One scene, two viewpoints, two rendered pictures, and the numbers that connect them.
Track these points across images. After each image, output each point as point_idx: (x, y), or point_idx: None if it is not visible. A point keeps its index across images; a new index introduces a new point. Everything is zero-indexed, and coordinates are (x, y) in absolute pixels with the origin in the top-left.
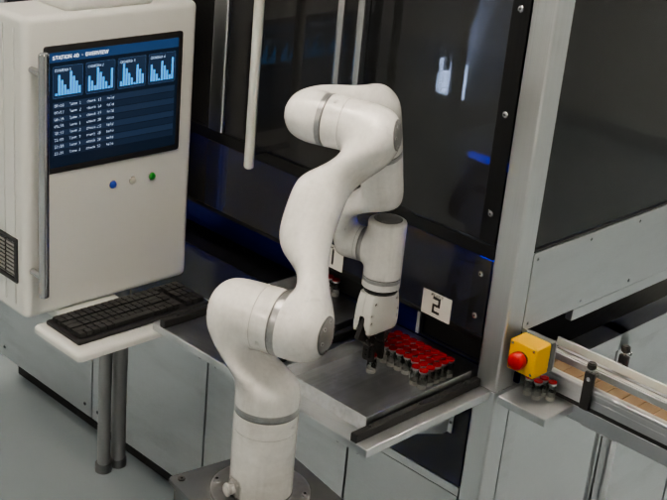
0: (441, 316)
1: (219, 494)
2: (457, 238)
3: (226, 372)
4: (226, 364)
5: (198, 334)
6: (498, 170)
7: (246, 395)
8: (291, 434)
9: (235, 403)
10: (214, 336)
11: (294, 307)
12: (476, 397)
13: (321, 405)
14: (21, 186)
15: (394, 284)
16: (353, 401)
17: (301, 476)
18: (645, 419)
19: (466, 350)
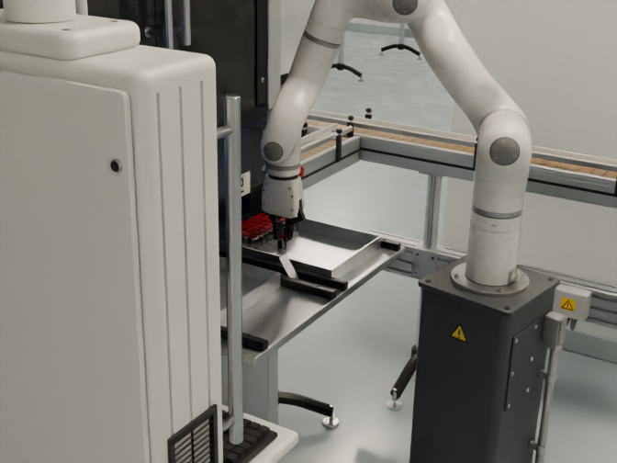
0: (244, 191)
1: (514, 287)
2: (246, 118)
3: (323, 312)
4: (526, 180)
5: (267, 330)
6: (263, 41)
7: (524, 193)
8: None
9: (515, 210)
10: (530, 163)
11: (520, 109)
12: None
13: (357, 264)
14: (218, 318)
15: None
16: (338, 254)
17: (458, 265)
18: (304, 164)
19: (223, 219)
